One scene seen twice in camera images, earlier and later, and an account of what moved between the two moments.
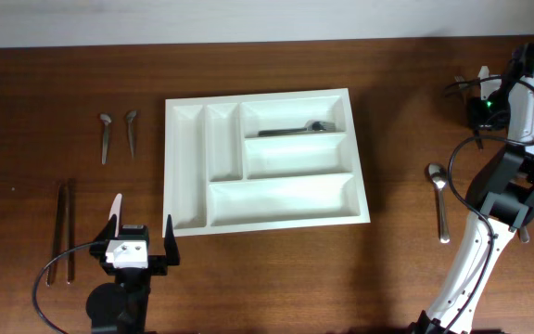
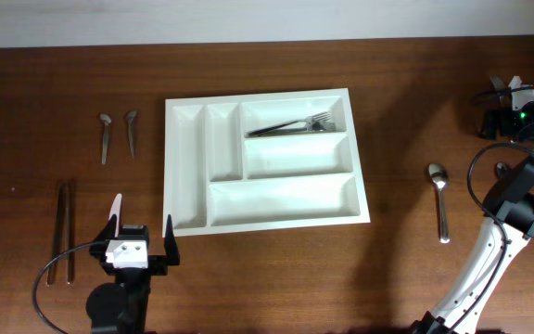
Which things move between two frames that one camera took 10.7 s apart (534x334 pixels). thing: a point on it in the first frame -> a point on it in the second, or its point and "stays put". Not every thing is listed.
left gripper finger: (171, 247) stays put
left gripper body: (158, 265) stays put
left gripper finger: (108, 231) stays put
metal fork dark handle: (477, 134) -> (317, 119)
